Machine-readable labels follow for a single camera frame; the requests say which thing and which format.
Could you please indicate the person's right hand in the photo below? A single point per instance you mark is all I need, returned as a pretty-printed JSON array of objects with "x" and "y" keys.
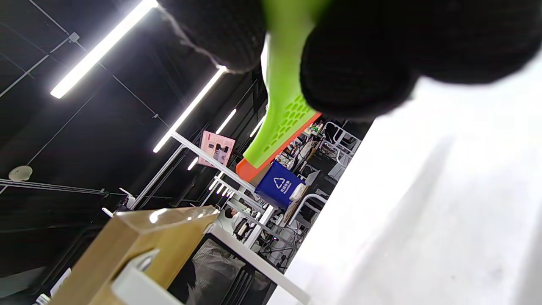
[{"x": 402, "y": 42}]

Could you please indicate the green and orange scraper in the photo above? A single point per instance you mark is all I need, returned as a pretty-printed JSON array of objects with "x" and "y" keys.
[{"x": 283, "y": 106}]

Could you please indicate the small wooden table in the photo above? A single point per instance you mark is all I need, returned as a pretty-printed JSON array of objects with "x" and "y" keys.
[{"x": 139, "y": 237}]

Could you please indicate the white tissue box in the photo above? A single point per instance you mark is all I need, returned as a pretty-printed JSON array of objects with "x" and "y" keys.
[{"x": 297, "y": 192}]

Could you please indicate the blue recycling bin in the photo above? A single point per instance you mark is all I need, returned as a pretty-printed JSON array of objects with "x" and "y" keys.
[{"x": 277, "y": 186}]

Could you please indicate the ceiling light tube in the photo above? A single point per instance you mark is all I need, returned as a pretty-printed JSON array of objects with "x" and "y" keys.
[
  {"x": 190, "y": 108},
  {"x": 101, "y": 48}
]

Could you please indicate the pink wall sign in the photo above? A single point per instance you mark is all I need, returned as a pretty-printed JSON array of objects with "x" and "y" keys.
[{"x": 217, "y": 148}]

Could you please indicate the white desk frame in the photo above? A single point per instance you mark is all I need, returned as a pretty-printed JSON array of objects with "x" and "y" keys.
[{"x": 254, "y": 258}]

